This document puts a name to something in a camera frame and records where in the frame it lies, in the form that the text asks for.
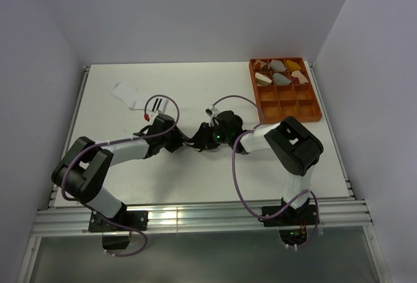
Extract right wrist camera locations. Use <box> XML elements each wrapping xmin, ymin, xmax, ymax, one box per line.
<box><xmin>205</xmin><ymin>105</ymin><xmax>220</xmax><ymax>125</ymax></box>

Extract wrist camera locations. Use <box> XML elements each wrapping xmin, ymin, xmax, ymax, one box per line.
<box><xmin>144</xmin><ymin>97</ymin><xmax>168</xmax><ymax>122</ymax></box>
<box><xmin>205</xmin><ymin>105</ymin><xmax>220</xmax><ymax>125</ymax></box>

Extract white sock black stripes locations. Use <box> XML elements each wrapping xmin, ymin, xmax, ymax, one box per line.
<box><xmin>111</xmin><ymin>82</ymin><xmax>168</xmax><ymax>113</ymax></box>

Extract aluminium front rail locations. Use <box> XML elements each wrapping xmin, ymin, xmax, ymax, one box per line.
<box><xmin>30</xmin><ymin>198</ymin><xmax>373</xmax><ymax>237</ymax></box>

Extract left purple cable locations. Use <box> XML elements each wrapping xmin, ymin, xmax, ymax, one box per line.
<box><xmin>60</xmin><ymin>93</ymin><xmax>182</xmax><ymax>258</ymax></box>

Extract brown orange rolled sock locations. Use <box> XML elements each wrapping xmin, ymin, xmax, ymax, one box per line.
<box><xmin>253</xmin><ymin>59</ymin><xmax>271</xmax><ymax>72</ymax></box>

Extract grey white rolled sock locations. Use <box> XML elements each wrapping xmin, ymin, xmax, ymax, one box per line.
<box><xmin>269</xmin><ymin>59</ymin><xmax>287</xmax><ymax>72</ymax></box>

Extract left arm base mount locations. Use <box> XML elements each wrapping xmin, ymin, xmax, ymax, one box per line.
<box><xmin>88</xmin><ymin>211</ymin><xmax>149</xmax><ymax>233</ymax></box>

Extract yellow rolled sock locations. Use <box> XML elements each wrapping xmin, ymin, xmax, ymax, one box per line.
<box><xmin>286</xmin><ymin>59</ymin><xmax>302</xmax><ymax>72</ymax></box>

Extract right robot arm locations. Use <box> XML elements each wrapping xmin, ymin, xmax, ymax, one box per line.
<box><xmin>186</xmin><ymin>109</ymin><xmax>324</xmax><ymax>224</ymax></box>

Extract pink maroon rolled sock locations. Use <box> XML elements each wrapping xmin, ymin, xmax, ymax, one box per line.
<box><xmin>291</xmin><ymin>70</ymin><xmax>309</xmax><ymax>85</ymax></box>

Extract orange compartment tray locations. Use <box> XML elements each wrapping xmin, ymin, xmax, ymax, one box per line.
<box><xmin>249</xmin><ymin>57</ymin><xmax>323</xmax><ymax>124</ymax></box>

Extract grey teal rolled sock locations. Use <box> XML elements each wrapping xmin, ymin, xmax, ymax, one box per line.
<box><xmin>273</xmin><ymin>72</ymin><xmax>292</xmax><ymax>85</ymax></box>

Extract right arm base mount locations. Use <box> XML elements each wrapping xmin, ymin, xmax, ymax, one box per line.
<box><xmin>259</xmin><ymin>205</ymin><xmax>319</xmax><ymax>227</ymax></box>

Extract white brown rolled sock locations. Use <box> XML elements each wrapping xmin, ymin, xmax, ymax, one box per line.
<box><xmin>255</xmin><ymin>72</ymin><xmax>272</xmax><ymax>86</ymax></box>

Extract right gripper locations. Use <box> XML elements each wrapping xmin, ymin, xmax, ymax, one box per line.
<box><xmin>194</xmin><ymin>122</ymin><xmax>232</xmax><ymax>149</ymax></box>

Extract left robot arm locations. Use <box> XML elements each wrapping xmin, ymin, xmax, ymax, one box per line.
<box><xmin>51</xmin><ymin>113</ymin><xmax>188</xmax><ymax>230</ymax></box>

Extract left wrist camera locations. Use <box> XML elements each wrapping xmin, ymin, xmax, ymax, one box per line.
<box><xmin>144</xmin><ymin>97</ymin><xmax>168</xmax><ymax>122</ymax></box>

